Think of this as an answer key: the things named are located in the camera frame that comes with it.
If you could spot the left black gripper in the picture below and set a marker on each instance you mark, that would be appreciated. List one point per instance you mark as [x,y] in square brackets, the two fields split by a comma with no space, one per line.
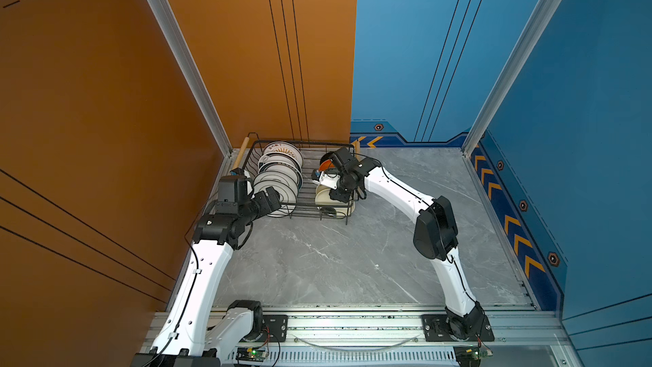
[265,207]

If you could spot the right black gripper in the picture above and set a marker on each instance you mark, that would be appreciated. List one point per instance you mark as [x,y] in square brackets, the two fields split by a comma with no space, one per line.
[335,194]

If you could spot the black wire dish rack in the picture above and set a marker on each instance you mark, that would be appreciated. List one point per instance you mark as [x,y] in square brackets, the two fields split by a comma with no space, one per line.
[250,159]

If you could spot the cream plate black floral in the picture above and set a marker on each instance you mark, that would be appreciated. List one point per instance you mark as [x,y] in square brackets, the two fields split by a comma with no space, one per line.
[337,211]

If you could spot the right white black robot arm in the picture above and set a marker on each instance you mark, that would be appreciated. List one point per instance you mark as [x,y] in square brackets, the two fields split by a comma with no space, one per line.
[435,234]

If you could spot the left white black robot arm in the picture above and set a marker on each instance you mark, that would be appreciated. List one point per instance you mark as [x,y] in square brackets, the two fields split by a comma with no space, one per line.
[186,339]

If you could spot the white plate green rim front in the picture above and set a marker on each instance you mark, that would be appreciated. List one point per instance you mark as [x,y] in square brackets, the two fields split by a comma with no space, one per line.
[285,186]

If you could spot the white plate green rim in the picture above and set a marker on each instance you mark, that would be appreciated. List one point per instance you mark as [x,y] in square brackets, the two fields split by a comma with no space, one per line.
[285,186]
[285,169]

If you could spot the white plate orange sunburst pattern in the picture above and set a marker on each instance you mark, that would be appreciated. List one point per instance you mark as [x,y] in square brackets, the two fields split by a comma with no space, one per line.
[280,143]

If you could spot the green circuit board left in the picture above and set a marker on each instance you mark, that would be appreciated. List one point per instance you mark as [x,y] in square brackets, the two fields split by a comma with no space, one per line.
[251,355]

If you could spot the circuit board right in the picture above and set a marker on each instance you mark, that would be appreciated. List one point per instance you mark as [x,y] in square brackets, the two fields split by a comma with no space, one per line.
[471,356]

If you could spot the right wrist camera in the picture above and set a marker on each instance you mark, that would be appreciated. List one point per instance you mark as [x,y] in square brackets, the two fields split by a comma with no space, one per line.
[328,178]

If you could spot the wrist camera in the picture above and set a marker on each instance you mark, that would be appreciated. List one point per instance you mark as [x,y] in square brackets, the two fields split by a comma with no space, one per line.
[328,178]
[233,189]

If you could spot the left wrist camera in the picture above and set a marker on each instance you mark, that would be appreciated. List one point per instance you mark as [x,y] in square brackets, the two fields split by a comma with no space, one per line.
[233,189]

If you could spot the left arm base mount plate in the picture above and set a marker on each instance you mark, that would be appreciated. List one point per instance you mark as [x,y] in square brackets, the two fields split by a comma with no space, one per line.
[274,324]

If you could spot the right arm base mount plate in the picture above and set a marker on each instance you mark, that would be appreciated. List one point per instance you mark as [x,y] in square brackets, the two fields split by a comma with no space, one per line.
[443,328]

